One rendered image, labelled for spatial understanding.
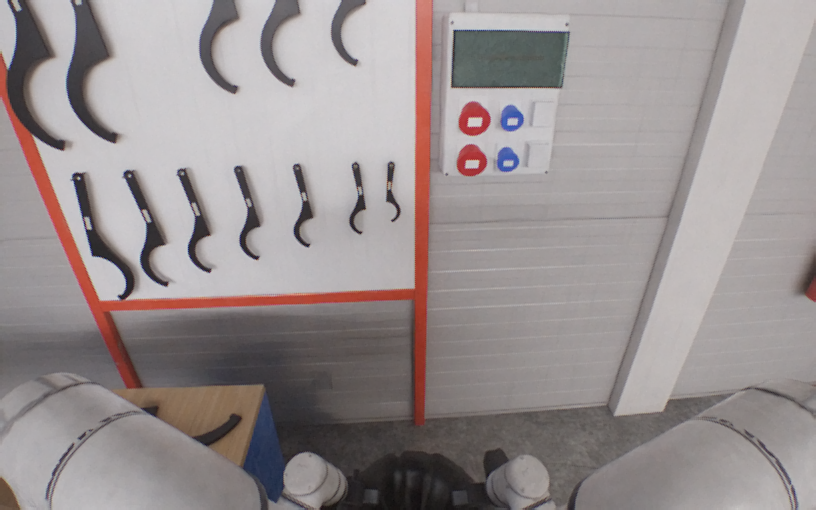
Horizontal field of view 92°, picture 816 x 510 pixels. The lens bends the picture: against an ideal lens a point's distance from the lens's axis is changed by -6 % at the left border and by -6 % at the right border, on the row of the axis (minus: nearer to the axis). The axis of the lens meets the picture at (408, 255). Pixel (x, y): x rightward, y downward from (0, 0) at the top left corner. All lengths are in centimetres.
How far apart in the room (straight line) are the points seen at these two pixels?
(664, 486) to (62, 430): 54
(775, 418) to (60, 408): 68
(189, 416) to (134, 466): 94
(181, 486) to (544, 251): 169
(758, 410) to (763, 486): 9
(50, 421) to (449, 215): 147
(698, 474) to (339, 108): 140
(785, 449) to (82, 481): 60
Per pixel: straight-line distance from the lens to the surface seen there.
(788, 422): 53
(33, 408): 55
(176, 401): 144
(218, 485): 46
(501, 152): 150
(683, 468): 45
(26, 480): 53
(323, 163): 160
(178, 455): 46
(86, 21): 173
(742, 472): 46
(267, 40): 152
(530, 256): 191
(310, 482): 97
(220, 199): 174
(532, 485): 98
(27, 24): 184
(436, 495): 152
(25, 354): 270
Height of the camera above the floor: 189
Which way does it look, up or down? 29 degrees down
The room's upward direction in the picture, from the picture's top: straight up
